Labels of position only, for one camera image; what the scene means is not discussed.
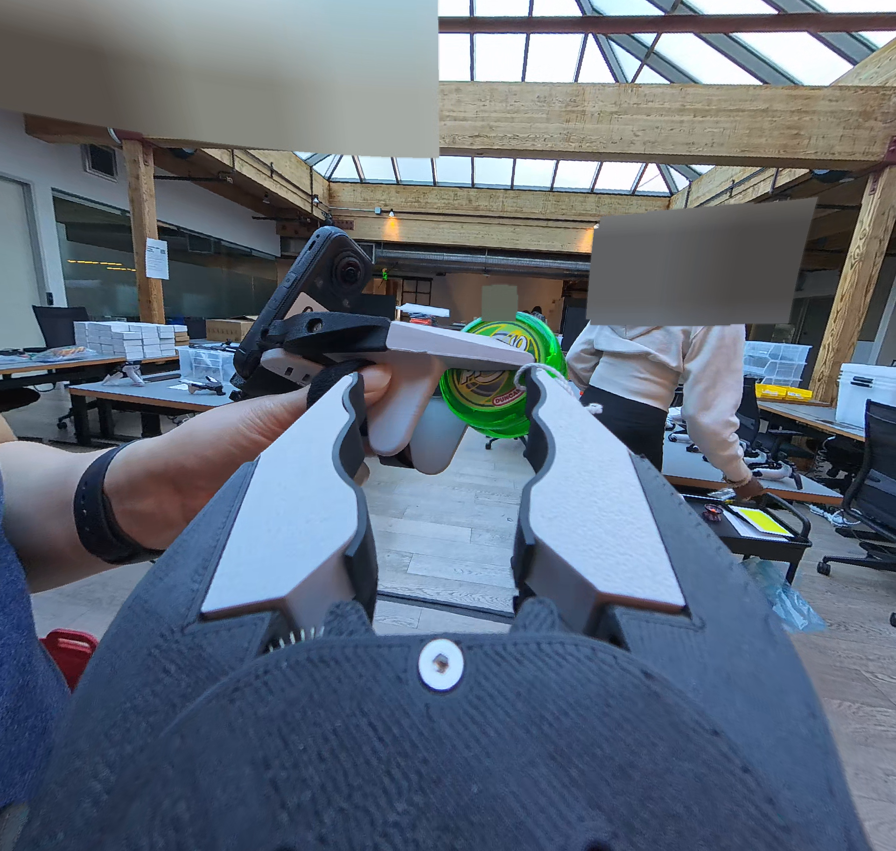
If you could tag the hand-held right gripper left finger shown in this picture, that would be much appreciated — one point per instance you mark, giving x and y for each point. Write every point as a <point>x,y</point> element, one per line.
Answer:
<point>287,515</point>

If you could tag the white paper notice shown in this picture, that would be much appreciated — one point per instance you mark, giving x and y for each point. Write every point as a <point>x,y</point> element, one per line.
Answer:
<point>157,259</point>

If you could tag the black wristband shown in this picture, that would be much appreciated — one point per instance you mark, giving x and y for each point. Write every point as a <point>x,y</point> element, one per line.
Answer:
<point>105,508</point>

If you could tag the cardboard box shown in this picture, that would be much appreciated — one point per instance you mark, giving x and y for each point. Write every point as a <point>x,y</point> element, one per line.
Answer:
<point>231,329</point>

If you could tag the person's left hand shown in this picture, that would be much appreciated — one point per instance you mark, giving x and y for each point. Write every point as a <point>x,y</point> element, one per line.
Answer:
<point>210,466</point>

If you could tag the black cart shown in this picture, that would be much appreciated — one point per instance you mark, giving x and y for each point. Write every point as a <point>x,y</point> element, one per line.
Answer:
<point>742,539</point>

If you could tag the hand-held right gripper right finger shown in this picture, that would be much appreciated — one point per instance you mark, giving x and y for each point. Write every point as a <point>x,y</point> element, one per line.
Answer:
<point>602,515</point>

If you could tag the clear plastic bin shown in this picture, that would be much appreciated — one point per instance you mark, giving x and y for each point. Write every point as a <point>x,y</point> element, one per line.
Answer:
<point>206,364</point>

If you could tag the large wooden ceiling beam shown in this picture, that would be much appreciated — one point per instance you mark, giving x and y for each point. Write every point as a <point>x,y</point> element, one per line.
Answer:
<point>630,123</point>

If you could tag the rust red ceiling pipe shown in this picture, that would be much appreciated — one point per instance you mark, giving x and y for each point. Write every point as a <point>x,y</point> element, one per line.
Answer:
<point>630,24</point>

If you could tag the silver ventilation duct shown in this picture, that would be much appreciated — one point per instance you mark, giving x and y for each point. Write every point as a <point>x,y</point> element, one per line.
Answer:
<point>490,263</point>

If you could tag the wooden post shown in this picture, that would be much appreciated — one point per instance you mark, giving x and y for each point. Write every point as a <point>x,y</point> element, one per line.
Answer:
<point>143,200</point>
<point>854,284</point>

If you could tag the white cooler box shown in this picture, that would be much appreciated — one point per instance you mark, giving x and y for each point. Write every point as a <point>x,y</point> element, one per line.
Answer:
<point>868,392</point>

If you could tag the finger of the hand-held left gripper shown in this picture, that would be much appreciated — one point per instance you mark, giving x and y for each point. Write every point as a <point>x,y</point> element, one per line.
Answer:
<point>455,345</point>

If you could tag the yellow pad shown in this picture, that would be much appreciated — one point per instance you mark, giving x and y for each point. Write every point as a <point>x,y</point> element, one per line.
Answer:
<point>759,520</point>

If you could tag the person's left forearm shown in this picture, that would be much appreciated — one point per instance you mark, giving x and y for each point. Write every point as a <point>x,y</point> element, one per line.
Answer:
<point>42,508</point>

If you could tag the red plastic crate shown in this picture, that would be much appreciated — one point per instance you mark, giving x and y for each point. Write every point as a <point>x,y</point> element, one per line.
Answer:
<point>70,655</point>

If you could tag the yellow plastic bin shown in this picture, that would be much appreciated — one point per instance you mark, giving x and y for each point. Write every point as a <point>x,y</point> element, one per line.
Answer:
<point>782,392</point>

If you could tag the stack of white boxes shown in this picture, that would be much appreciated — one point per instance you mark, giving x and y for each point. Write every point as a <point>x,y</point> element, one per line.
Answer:
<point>126,340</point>

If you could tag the white top office desk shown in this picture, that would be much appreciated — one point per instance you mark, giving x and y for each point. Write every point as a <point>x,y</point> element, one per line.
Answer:
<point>140,396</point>
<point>700,469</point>
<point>42,364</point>

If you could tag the clear plastic bag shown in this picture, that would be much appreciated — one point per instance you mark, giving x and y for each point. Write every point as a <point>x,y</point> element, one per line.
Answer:
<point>791,599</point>

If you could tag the green yoyo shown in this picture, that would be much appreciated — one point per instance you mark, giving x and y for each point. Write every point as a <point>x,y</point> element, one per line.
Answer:
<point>483,396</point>

